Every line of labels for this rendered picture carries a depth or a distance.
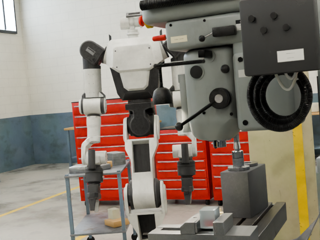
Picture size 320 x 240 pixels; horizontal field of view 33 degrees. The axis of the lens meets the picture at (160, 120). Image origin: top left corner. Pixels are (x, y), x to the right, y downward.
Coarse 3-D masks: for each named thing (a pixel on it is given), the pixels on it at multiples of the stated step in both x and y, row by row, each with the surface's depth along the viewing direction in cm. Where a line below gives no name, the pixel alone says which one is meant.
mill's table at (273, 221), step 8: (272, 208) 230; (280, 208) 229; (256, 216) 218; (264, 216) 217; (272, 216) 216; (280, 216) 227; (240, 224) 208; (248, 224) 207; (256, 224) 214; (264, 224) 205; (272, 224) 212; (280, 224) 226; (264, 232) 198; (272, 232) 211
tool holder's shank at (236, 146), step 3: (237, 135) 221; (234, 138) 221; (237, 138) 221; (234, 141) 221; (237, 141) 221; (234, 144) 221; (237, 144) 221; (234, 147) 221; (237, 147) 220; (240, 147) 221; (237, 150) 221
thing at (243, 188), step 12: (228, 168) 222; (240, 168) 218; (252, 168) 223; (264, 168) 232; (228, 180) 219; (240, 180) 216; (252, 180) 219; (264, 180) 231; (228, 192) 219; (240, 192) 216; (252, 192) 218; (264, 192) 230; (228, 204) 220; (240, 204) 217; (252, 204) 217; (264, 204) 230; (240, 216) 217; (252, 216) 217
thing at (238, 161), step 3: (240, 153) 220; (234, 156) 220; (237, 156) 220; (240, 156) 220; (243, 156) 221; (234, 159) 221; (237, 159) 220; (240, 159) 220; (243, 159) 221; (234, 162) 221; (237, 162) 220; (240, 162) 220; (243, 162) 221; (234, 165) 221; (237, 165) 220; (240, 165) 220; (243, 165) 221
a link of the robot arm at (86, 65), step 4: (84, 60) 268; (84, 64) 268; (88, 64) 267; (92, 64) 267; (96, 64) 268; (84, 68) 269; (88, 68) 267; (92, 68) 267; (96, 68) 268; (100, 68) 271
